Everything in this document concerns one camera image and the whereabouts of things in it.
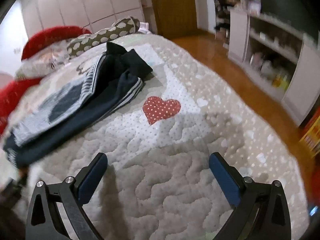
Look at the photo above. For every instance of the purple picture frame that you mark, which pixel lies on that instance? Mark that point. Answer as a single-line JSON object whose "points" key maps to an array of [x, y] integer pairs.
{"points": [[254, 8]]}

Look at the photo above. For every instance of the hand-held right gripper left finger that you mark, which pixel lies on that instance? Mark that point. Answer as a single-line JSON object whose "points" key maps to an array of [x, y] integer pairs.
{"points": [[92, 180]]}

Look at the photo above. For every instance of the white wardrobe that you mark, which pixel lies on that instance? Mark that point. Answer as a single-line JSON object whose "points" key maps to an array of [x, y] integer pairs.
{"points": [[75, 0]]}

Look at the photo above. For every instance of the floral pillow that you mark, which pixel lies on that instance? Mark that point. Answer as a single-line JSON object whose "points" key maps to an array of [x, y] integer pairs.
{"points": [[37, 62]]}

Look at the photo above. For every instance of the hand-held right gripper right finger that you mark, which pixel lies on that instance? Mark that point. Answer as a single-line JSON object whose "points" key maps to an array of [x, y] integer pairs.
{"points": [[225, 180]]}

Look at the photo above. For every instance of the yellow box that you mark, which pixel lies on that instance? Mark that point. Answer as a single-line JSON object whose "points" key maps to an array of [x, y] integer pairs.
{"points": [[312, 135]]}

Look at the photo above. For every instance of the heart-patterned quilt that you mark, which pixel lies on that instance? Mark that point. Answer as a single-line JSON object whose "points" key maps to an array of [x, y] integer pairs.
{"points": [[162, 167]]}

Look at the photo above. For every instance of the olive polka-dot bolster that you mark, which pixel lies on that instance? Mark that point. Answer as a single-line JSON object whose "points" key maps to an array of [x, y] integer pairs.
{"points": [[110, 32]]}

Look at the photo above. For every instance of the dark screen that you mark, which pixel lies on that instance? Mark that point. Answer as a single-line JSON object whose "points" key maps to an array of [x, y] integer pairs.
{"points": [[280, 2]]}

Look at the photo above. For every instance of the red pillow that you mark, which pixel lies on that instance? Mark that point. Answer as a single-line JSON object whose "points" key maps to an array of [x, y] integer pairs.
{"points": [[50, 36]]}

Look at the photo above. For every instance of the pale rounded headboard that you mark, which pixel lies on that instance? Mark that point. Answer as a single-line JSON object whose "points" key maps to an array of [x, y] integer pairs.
{"points": [[3, 77]]}

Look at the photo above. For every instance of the navy striped pants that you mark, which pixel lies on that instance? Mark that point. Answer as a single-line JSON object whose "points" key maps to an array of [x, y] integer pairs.
{"points": [[100, 97]]}

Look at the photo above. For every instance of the cluttered rack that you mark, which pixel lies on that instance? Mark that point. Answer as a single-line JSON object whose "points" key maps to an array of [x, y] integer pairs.
{"points": [[222, 7]]}

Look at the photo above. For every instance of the white shelf unit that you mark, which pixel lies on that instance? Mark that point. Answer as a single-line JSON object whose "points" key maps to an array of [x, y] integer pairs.
{"points": [[237, 35]]}

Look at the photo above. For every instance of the wooden door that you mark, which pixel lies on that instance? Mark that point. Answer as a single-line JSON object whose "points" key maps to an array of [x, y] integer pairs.
{"points": [[175, 5]]}

